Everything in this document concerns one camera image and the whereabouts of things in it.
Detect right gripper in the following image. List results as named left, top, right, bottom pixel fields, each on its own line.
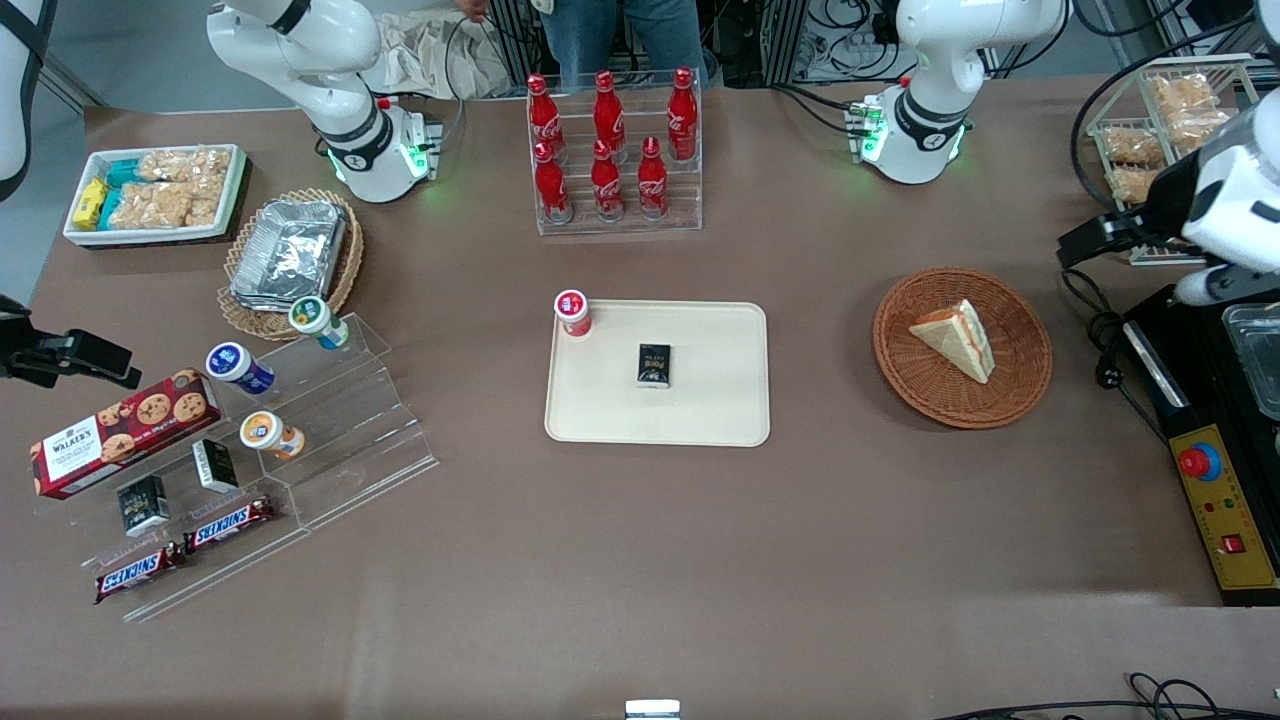
left=0, top=296, right=142, bottom=390

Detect triangular white bread sandwich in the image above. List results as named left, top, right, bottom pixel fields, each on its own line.
left=908, top=298, right=997, bottom=385

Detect white rectangular snack tray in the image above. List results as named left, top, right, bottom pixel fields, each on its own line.
left=62, top=144, right=249, bottom=247

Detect brown round wicker basket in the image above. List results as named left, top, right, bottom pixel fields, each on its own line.
left=872, top=266, right=1054, bottom=431

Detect light oval wicker basket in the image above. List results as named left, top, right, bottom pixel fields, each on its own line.
left=216, top=188, right=365, bottom=343

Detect cream plastic tray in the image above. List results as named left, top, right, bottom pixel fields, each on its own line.
left=544, top=300, right=771, bottom=448

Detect red Walkers cookie box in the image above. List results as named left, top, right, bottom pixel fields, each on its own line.
left=29, top=369, right=223, bottom=500

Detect clear bag rice crackers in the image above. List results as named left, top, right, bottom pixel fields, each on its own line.
left=135, top=147, right=233, bottom=187
left=1100, top=125, right=1166, bottom=167
left=108, top=182, right=223, bottom=231
left=1110, top=165, right=1163, bottom=205
left=1148, top=75, right=1219, bottom=113
left=1165, top=108, right=1239, bottom=151

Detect blue cap yogurt bottle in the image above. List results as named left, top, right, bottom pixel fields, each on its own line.
left=205, top=341, right=277, bottom=395

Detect orange cap yogurt bottle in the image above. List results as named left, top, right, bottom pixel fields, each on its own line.
left=239, top=411, right=307, bottom=461

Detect yellow snack packet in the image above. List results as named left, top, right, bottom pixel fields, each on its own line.
left=72, top=178, right=109, bottom=231

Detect black appliance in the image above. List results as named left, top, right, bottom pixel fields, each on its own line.
left=1120, top=283, right=1280, bottom=608

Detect Snickers chocolate bar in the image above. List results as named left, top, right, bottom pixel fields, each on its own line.
left=94, top=541, right=188, bottom=605
left=183, top=495, right=277, bottom=554

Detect clear rectangular container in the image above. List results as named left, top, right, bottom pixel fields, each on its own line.
left=1220, top=303, right=1280, bottom=421

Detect green cap yogurt bottle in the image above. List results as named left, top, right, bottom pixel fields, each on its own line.
left=288, top=296, right=353, bottom=351

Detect stacked aluminium foil trays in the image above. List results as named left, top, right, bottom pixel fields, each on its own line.
left=229, top=199, right=349, bottom=313

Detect red emergency stop button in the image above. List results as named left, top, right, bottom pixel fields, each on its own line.
left=1178, top=440, right=1223, bottom=483

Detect clear acrylic stepped display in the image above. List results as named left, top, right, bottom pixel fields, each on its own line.
left=30, top=312, right=439, bottom=624

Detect yellow control panel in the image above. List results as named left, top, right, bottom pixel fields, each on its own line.
left=1168, top=425, right=1279, bottom=593

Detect red cola bottle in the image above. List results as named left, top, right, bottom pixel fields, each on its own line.
left=590, top=139, right=625, bottom=219
left=527, top=73, right=566, bottom=161
left=594, top=71, right=627, bottom=151
left=533, top=141, right=573, bottom=223
left=637, top=136, right=669, bottom=220
left=667, top=68, right=698, bottom=163

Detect beige cloth bag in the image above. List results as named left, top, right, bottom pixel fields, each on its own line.
left=362, top=12, right=511, bottom=101

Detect red cap yogurt bottle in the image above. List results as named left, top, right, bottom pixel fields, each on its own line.
left=554, top=289, right=593, bottom=339

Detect clear acrylic bottle rack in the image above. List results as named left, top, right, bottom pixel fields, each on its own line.
left=527, top=68, right=704, bottom=237

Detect person in blue jeans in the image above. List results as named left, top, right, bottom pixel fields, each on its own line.
left=540, top=0, right=711, bottom=89

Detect black power cable with plug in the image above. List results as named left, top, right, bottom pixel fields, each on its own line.
left=1060, top=268, right=1171, bottom=441

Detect white wire rack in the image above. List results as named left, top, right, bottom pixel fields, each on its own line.
left=1086, top=53, right=1261, bottom=266

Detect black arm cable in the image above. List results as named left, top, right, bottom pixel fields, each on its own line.
left=1070, top=15, right=1261, bottom=216

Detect tangled background cables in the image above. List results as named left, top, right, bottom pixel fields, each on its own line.
left=790, top=0, right=906, bottom=86

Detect black floor cables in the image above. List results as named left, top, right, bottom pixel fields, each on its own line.
left=935, top=673, right=1280, bottom=720

